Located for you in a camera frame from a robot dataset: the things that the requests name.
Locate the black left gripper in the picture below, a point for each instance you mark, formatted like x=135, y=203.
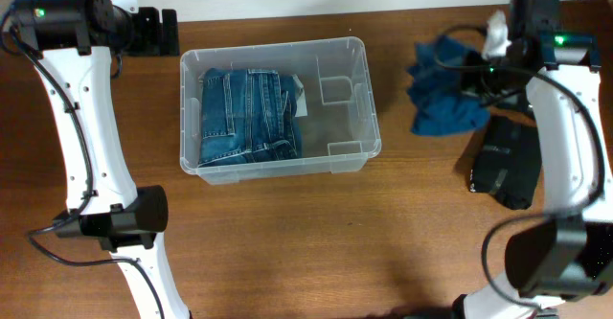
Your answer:
x=149, y=32

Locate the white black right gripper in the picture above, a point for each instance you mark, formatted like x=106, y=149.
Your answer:
x=480, y=87

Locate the blue garment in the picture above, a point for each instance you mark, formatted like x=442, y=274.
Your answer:
x=442, y=109

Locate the dark blue jeans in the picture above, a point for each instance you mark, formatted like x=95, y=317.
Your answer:
x=249, y=116

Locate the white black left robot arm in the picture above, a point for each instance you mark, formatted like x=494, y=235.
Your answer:
x=77, y=47

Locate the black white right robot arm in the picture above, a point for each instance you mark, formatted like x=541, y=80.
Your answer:
x=567, y=254

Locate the black folded garment upper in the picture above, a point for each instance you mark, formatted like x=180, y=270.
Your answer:
x=518, y=103

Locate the black folded garment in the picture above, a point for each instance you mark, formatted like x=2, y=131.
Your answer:
x=518, y=103
x=508, y=164

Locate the black folded garment lower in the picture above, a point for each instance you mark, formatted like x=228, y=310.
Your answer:
x=508, y=164

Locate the clear plastic storage bin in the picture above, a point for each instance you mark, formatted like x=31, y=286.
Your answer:
x=340, y=132

